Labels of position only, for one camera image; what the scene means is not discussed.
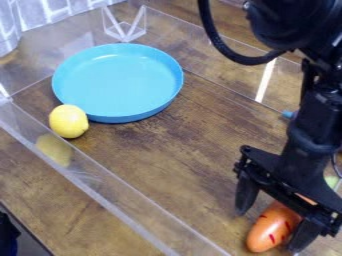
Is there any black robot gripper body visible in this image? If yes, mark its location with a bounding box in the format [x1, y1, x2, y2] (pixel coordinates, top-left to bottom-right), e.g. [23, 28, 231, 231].
[234, 126, 342, 236]

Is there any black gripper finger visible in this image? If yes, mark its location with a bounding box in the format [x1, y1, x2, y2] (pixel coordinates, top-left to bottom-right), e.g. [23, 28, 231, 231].
[287, 219, 324, 253]
[235, 171, 259, 216]

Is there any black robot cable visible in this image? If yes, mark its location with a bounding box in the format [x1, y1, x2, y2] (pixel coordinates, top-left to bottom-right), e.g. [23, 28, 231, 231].
[196, 0, 288, 66]

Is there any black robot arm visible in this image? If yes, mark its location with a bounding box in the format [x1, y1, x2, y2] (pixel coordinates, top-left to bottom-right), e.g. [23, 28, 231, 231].
[235, 0, 342, 252]

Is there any clear acrylic triangular bracket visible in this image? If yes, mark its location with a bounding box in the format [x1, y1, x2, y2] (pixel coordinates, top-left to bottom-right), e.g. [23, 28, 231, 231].
[101, 6, 147, 43]

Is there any blue plastic plate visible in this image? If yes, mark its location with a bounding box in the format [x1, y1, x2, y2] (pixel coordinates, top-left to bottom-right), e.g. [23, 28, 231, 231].
[52, 43, 184, 123]

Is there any clear acrylic barrier wall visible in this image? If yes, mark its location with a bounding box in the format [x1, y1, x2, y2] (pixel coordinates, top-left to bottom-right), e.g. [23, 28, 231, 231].
[0, 97, 230, 256]

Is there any purple toy eggplant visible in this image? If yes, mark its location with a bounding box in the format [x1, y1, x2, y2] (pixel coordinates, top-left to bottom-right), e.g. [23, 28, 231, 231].
[282, 110, 295, 119]

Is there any yellow toy lemon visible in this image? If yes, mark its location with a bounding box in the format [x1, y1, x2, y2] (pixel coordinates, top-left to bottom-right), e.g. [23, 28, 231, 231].
[49, 104, 89, 139]

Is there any orange toy carrot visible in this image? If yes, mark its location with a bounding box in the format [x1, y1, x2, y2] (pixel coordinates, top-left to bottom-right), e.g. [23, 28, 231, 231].
[246, 201, 302, 253]

